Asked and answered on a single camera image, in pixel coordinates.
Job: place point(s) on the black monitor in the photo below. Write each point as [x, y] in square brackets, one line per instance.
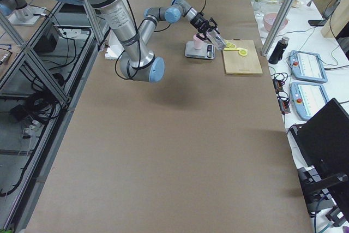
[323, 143]

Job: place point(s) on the teach pendant far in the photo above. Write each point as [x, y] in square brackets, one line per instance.
[307, 66]

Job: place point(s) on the aluminium frame post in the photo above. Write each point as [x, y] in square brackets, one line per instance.
[282, 13]

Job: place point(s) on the wooden cutting board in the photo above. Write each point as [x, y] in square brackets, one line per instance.
[235, 64]

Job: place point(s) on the digital kitchen scale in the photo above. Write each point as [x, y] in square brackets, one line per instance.
[207, 51]

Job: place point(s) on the black thermos bottle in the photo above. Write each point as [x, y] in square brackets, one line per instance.
[278, 51]

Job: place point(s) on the lemon slice right top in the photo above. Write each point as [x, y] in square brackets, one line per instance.
[243, 52]

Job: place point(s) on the teach pendant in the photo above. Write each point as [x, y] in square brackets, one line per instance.
[307, 66]
[308, 98]

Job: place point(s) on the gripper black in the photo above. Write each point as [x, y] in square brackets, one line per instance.
[199, 21]

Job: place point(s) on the teach pendant near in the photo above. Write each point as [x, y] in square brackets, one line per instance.
[308, 98]

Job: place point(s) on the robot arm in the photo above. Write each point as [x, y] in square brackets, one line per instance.
[139, 62]
[18, 12]

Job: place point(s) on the yellow plastic knife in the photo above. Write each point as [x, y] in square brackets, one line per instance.
[232, 49]

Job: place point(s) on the pink bowl with ice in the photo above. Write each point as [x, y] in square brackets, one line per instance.
[269, 19]

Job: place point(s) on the pink plastic cup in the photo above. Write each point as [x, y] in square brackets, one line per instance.
[198, 41]

